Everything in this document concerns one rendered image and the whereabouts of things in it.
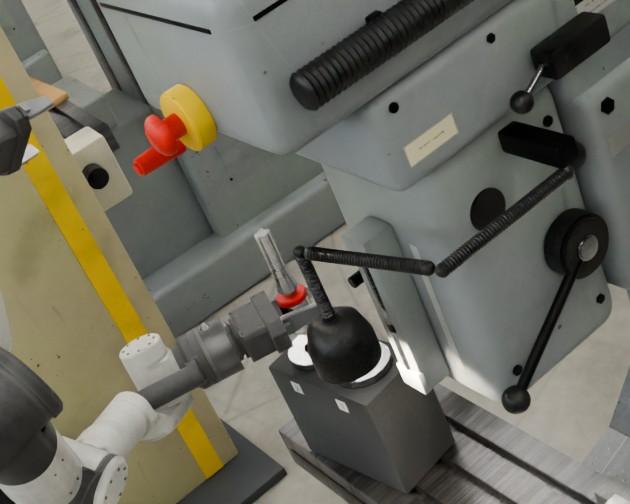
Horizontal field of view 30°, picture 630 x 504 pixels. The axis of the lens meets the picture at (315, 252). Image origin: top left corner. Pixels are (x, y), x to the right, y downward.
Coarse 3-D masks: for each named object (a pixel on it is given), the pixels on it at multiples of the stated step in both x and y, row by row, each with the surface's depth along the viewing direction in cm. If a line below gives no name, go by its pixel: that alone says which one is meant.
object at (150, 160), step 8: (184, 144) 115; (144, 152) 114; (152, 152) 114; (136, 160) 114; (144, 160) 114; (152, 160) 114; (160, 160) 114; (168, 160) 115; (136, 168) 114; (144, 168) 113; (152, 168) 114; (144, 176) 114
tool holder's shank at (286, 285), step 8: (256, 232) 167; (264, 232) 167; (256, 240) 167; (264, 240) 166; (272, 240) 167; (264, 248) 167; (272, 248) 167; (264, 256) 168; (272, 256) 168; (280, 256) 169; (272, 264) 169; (280, 264) 169; (272, 272) 170; (280, 272) 169; (288, 272) 170; (280, 280) 170; (288, 280) 170; (280, 288) 171; (288, 288) 170; (296, 288) 172; (288, 296) 172
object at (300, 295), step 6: (300, 288) 172; (294, 294) 172; (300, 294) 171; (306, 294) 172; (276, 300) 172; (282, 300) 172; (288, 300) 171; (294, 300) 171; (300, 300) 171; (282, 306) 172; (288, 306) 171
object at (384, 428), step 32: (288, 352) 179; (384, 352) 170; (288, 384) 179; (320, 384) 172; (352, 384) 168; (384, 384) 167; (320, 416) 178; (352, 416) 170; (384, 416) 167; (416, 416) 172; (320, 448) 186; (352, 448) 177; (384, 448) 169; (416, 448) 173; (448, 448) 178; (384, 480) 176; (416, 480) 175
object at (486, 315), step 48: (480, 144) 112; (336, 192) 125; (384, 192) 115; (432, 192) 110; (480, 192) 113; (528, 192) 117; (576, 192) 121; (432, 240) 114; (528, 240) 119; (432, 288) 120; (480, 288) 117; (528, 288) 121; (576, 288) 125; (480, 336) 120; (528, 336) 123; (576, 336) 127; (480, 384) 125
